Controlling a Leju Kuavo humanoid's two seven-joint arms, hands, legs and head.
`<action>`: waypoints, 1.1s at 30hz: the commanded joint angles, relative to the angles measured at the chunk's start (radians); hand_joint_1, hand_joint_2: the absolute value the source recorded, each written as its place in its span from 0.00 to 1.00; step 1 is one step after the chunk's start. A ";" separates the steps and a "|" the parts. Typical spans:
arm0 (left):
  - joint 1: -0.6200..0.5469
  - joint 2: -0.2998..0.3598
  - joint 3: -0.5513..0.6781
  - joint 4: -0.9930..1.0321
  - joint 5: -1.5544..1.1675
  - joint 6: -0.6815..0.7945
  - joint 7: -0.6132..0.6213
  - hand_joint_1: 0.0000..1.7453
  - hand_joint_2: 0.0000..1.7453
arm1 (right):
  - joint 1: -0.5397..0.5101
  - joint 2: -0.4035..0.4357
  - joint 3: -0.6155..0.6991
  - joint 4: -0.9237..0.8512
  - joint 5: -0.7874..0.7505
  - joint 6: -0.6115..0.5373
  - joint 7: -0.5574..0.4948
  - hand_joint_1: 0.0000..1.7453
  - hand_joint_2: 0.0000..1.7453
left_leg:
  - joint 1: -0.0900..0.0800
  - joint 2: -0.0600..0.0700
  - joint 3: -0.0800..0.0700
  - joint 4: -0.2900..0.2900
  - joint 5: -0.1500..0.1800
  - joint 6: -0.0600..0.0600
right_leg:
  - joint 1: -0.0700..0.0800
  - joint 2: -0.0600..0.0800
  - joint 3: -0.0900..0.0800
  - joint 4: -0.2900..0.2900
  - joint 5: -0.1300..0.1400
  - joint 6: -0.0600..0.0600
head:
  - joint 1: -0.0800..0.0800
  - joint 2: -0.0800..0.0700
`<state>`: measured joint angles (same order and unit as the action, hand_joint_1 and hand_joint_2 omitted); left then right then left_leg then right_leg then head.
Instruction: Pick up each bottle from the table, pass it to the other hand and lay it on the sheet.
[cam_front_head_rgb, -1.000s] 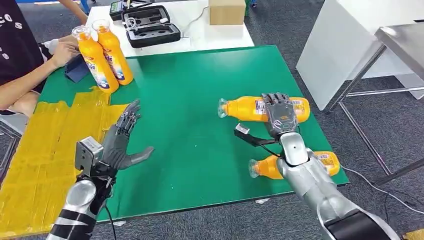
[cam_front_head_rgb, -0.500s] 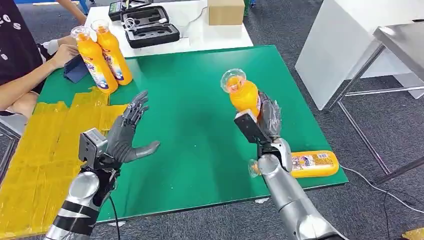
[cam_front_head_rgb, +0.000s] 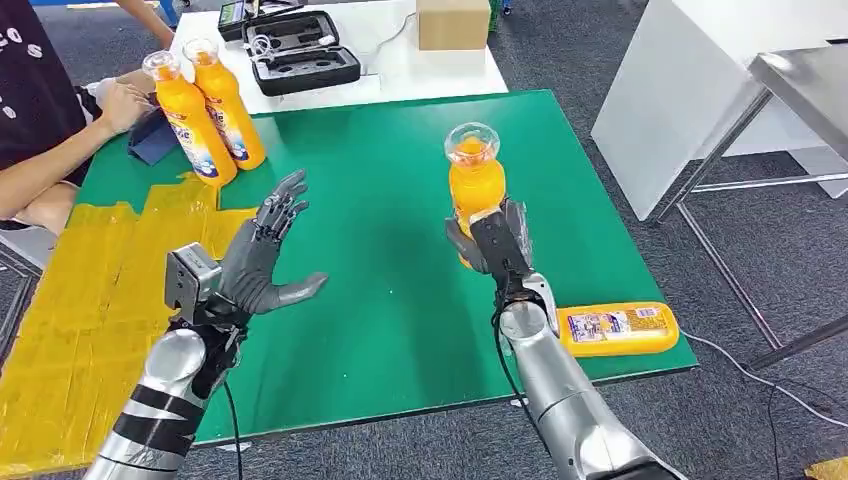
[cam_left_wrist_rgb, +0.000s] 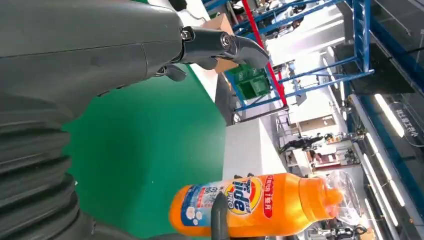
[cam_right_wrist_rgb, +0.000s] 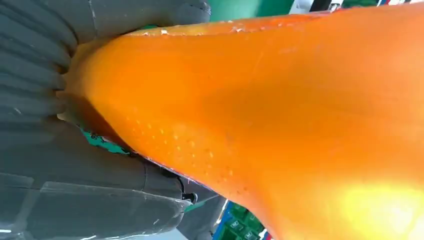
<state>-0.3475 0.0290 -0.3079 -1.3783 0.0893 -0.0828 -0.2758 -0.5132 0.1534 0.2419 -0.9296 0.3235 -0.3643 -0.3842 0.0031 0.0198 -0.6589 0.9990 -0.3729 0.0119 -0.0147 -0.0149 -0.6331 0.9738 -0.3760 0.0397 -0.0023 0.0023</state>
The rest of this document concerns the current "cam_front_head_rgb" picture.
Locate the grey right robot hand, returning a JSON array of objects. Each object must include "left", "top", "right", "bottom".
[{"left": 444, "top": 198, "right": 535, "bottom": 284}]

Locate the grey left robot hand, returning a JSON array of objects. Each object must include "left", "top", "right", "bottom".
[{"left": 220, "top": 169, "right": 330, "bottom": 317}]

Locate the person's right hand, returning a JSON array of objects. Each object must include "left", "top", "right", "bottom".
[{"left": 97, "top": 78, "right": 156, "bottom": 136}]

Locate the orange drink bottle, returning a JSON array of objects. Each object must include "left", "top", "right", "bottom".
[
  {"left": 443, "top": 121, "right": 509, "bottom": 270},
  {"left": 182, "top": 36, "right": 268, "bottom": 173},
  {"left": 555, "top": 301, "right": 682, "bottom": 360},
  {"left": 141, "top": 50, "right": 239, "bottom": 189}
]

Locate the person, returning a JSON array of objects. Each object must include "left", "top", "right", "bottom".
[{"left": 0, "top": 0, "right": 176, "bottom": 234}]

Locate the green mat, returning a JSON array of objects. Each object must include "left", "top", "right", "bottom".
[{"left": 74, "top": 89, "right": 700, "bottom": 447}]

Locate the black device with screen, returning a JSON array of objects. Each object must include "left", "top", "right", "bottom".
[{"left": 217, "top": 0, "right": 306, "bottom": 43}]

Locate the yellow sheet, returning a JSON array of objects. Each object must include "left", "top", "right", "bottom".
[{"left": 0, "top": 172, "right": 261, "bottom": 479}]

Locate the white table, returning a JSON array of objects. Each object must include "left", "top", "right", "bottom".
[{"left": 168, "top": 0, "right": 510, "bottom": 116}]

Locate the open black foam case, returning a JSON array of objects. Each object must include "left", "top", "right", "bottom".
[{"left": 241, "top": 9, "right": 363, "bottom": 99}]

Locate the cardboard box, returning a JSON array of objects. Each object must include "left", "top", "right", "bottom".
[{"left": 415, "top": 0, "right": 493, "bottom": 53}]

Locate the white panel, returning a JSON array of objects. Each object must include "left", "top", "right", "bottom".
[{"left": 589, "top": 0, "right": 848, "bottom": 223}]

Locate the steel bench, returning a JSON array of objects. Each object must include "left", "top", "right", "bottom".
[{"left": 645, "top": 43, "right": 848, "bottom": 371}]

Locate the yellow scrap on floor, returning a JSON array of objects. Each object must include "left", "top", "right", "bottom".
[{"left": 803, "top": 455, "right": 848, "bottom": 480}]

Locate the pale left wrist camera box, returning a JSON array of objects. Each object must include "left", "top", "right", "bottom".
[{"left": 163, "top": 242, "right": 224, "bottom": 327}]

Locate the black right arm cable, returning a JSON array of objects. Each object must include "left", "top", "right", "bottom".
[{"left": 490, "top": 290, "right": 552, "bottom": 453}]

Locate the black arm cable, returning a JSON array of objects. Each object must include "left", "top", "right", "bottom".
[
  {"left": 221, "top": 379, "right": 246, "bottom": 480},
  {"left": 490, "top": 290, "right": 552, "bottom": 453}
]

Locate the coiled white cable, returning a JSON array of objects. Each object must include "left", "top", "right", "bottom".
[{"left": 245, "top": 33, "right": 276, "bottom": 61}]

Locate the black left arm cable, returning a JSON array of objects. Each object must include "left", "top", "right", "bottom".
[{"left": 221, "top": 379, "right": 246, "bottom": 480}]

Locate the dark metal frame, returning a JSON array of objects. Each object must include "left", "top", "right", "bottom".
[{"left": 0, "top": 246, "right": 42, "bottom": 364}]

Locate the thin white table cable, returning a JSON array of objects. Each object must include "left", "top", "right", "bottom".
[{"left": 370, "top": 10, "right": 418, "bottom": 58}]

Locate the white floor cable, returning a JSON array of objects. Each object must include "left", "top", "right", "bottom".
[{"left": 680, "top": 330, "right": 848, "bottom": 429}]

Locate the black floor cable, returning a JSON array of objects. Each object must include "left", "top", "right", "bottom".
[{"left": 763, "top": 377, "right": 848, "bottom": 480}]

